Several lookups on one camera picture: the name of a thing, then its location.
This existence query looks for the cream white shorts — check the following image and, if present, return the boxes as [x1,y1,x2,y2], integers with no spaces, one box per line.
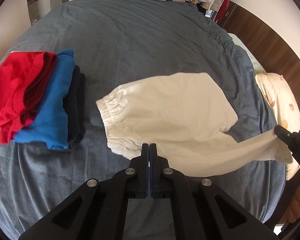
[96,73,293,177]

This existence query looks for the person's right hand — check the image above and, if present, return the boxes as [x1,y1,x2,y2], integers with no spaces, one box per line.
[279,184,300,224]

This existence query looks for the cream patterned pillow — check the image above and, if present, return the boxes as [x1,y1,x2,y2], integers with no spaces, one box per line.
[252,73,300,180]

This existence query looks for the pale green pillow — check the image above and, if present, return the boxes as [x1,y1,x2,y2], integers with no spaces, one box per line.
[229,33,266,75]

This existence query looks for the wooden headboard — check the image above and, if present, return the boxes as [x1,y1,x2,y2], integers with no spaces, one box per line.
[219,2,300,109]

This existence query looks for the black folded garment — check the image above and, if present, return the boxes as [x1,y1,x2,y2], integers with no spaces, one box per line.
[71,73,85,151]

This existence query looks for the blue folded garment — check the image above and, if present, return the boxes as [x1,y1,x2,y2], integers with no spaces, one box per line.
[8,49,76,150]

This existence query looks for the navy folded garment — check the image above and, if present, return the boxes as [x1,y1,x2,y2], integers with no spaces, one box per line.
[63,66,81,150]

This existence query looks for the red folded garment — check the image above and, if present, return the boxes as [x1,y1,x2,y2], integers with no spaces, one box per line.
[0,51,57,144]

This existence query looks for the grey-blue duvet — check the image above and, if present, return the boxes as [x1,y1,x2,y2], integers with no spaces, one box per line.
[0,0,276,239]

